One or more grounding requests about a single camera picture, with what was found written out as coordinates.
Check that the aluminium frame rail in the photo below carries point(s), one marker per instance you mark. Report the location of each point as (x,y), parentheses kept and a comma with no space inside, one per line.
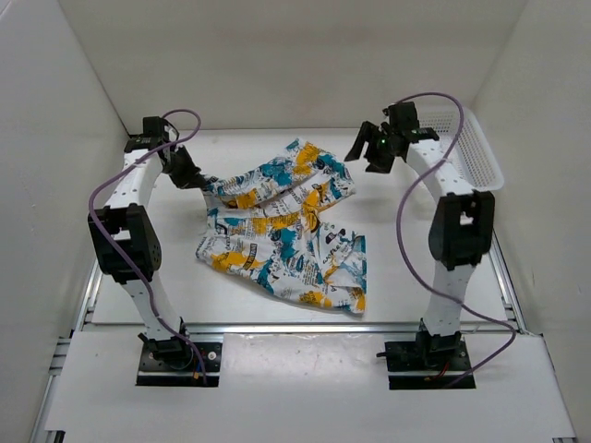
(290,373)

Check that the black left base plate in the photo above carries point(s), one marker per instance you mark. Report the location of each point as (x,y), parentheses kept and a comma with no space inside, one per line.
(173,363)

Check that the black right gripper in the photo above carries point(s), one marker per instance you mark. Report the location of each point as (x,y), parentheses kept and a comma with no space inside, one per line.
(376,164)

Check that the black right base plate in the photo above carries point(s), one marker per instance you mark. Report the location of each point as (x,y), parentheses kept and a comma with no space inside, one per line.
(408,370)

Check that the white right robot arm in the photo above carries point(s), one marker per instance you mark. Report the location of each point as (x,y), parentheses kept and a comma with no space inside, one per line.
(459,236)

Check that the colourful printed shorts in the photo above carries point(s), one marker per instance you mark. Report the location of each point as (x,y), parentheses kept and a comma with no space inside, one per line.
(266,226)

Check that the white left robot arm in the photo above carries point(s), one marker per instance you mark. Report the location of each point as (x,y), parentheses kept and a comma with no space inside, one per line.
(127,246)

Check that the white perforated plastic basket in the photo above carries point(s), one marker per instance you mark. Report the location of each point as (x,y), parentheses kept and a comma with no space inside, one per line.
(472,156)

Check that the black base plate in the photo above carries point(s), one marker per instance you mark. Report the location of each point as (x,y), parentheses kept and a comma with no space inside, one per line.
(408,370)
(173,363)

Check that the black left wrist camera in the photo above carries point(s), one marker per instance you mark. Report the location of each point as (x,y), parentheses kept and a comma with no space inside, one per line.
(156,131)

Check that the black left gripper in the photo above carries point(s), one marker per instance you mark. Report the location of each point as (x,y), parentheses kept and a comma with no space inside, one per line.
(192,178)

